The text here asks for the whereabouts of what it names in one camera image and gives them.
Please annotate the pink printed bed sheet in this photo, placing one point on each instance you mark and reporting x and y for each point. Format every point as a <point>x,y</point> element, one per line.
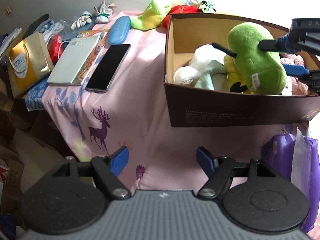
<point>145,92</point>

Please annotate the gold gift bag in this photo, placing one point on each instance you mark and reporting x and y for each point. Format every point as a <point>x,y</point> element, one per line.
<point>27,62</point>

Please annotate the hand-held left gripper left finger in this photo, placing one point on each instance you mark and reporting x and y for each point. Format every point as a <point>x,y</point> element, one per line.
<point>120,161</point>

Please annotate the yellow sponge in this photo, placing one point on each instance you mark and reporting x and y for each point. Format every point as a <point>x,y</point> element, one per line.
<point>232,72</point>

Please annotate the brown cardboard box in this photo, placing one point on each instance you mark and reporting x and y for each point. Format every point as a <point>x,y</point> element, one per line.
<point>225,110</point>

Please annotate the white tissue paper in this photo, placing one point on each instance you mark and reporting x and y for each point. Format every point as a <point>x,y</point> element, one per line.
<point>301,165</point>

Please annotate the black smartphone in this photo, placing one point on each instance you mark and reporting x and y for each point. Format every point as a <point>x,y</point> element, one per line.
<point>107,67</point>

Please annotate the purple tissue pack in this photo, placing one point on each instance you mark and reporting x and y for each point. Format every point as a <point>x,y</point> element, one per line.
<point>280,150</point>

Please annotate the red packet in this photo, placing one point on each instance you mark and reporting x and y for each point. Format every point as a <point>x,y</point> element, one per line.
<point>53,47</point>

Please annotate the blue patterned cloth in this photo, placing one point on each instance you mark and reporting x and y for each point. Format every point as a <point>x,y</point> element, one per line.
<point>36,95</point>

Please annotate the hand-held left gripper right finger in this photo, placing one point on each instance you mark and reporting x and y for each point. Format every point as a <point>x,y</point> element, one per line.
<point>206,161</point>

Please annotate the red plush toy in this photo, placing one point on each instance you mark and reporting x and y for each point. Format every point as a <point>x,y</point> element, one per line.
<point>182,9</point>

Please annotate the pink plush toy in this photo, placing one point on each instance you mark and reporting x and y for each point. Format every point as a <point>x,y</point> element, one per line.
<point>300,86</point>

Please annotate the lime green plush toy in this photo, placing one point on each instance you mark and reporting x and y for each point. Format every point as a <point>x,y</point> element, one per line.
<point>152,15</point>

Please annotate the blue striped cloth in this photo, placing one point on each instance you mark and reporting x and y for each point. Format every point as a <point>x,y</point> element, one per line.
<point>48,28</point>

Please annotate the dark green object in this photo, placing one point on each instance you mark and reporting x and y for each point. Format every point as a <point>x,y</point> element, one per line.
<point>36,25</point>

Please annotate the grey flat box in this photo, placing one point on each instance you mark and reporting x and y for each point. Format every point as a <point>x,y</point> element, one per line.
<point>72,60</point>

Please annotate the mint green cloth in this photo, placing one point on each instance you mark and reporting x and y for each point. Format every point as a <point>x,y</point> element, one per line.
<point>212,77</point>

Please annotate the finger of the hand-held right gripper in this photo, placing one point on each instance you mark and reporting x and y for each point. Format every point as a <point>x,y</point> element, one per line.
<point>268,45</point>
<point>295,70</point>

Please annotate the blue glasses case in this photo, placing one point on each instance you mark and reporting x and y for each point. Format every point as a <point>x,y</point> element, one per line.
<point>119,30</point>

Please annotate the stack of papers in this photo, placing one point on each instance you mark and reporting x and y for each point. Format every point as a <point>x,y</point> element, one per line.
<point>10,42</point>

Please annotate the panda plush toy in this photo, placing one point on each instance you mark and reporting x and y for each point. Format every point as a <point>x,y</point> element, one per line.
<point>206,6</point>

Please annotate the white glove bundle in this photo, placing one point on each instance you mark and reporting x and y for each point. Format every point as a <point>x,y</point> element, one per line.
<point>81,21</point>
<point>103,13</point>

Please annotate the white soft pad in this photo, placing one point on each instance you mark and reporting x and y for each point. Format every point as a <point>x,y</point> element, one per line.
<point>185,77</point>

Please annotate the orange book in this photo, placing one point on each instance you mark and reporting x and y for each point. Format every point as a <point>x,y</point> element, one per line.
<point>87,33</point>

